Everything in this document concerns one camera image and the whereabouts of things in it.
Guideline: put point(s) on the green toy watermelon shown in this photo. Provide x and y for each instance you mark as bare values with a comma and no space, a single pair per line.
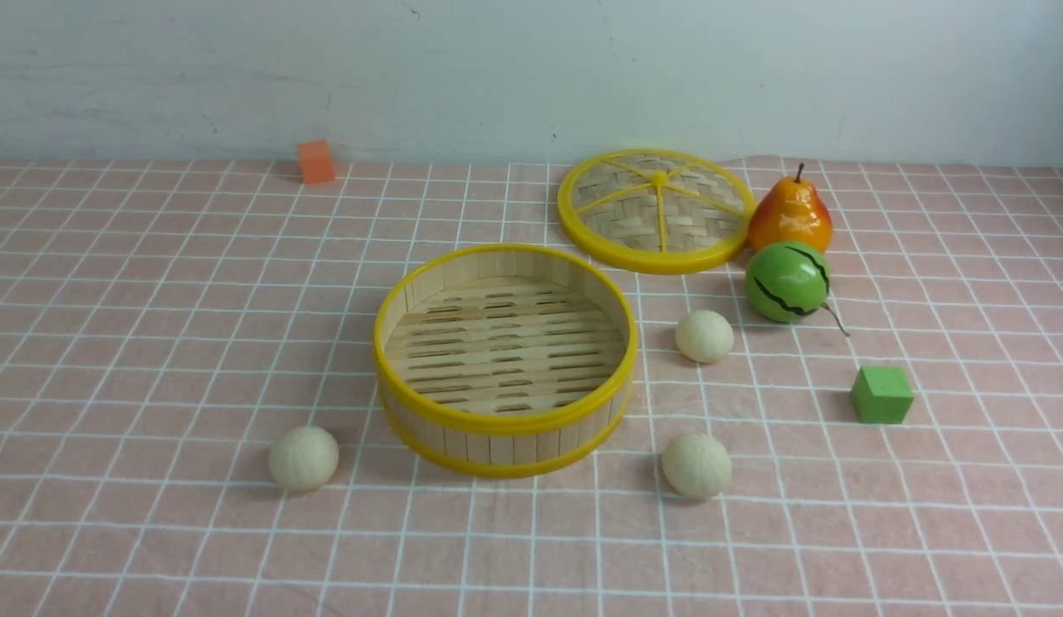
788,281

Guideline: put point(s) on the orange toy pear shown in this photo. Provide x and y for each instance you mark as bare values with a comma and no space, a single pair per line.
791,211

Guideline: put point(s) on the orange foam cube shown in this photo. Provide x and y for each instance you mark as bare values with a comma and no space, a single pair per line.
316,162

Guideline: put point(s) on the pink checkered tablecloth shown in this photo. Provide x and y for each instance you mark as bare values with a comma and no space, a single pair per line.
163,324

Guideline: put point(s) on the white bun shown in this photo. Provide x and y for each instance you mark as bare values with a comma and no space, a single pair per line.
697,466
704,336
304,459

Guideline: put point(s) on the yellow bamboo steamer lid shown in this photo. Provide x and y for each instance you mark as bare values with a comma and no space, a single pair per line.
653,211

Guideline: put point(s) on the yellow bamboo steamer tray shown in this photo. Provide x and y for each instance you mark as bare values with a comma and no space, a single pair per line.
505,360

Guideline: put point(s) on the green foam cube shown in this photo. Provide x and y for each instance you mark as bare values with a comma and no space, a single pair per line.
881,395

